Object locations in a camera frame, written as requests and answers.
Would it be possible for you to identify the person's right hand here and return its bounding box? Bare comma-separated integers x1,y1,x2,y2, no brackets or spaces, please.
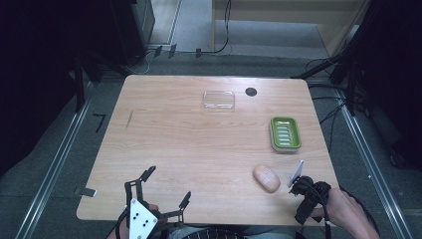
311,187,367,235

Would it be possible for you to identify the light wooden furniture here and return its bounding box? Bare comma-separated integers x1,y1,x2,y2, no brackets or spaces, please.
211,0,371,56

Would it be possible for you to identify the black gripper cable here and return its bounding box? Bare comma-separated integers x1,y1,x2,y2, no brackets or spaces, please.
300,180,333,239

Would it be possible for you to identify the clear plastic container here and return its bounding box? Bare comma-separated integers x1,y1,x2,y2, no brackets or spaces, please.
202,90,236,113

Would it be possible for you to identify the green soap dish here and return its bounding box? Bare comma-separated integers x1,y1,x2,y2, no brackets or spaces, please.
269,116,303,154

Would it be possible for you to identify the metal floor rail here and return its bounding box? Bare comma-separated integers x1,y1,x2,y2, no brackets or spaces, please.
14,83,96,239
334,88,414,239

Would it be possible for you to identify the black metal stand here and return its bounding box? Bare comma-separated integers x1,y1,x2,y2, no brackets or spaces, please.
71,49,104,114
292,0,382,118

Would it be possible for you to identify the grey tape strip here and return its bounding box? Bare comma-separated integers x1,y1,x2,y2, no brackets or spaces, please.
74,186,98,198

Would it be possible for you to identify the white floor cable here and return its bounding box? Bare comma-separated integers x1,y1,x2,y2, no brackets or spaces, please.
125,49,157,76

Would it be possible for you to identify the person's clothing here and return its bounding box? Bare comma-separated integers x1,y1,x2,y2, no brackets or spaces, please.
167,224,302,239

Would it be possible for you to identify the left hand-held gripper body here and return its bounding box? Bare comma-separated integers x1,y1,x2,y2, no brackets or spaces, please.
115,197,170,239

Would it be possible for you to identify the person's left hand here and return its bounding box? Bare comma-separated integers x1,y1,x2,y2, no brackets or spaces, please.
106,202,161,239

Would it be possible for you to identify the black floor cable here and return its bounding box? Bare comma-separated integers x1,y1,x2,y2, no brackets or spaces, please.
312,94,347,153

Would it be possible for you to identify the black hanging cable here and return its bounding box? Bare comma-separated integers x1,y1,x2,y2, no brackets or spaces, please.
198,0,233,56

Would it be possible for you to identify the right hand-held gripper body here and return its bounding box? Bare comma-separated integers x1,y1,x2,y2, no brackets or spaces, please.
286,159,332,226

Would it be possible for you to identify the dark cabinet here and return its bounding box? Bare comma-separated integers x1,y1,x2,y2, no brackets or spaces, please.
108,0,156,66

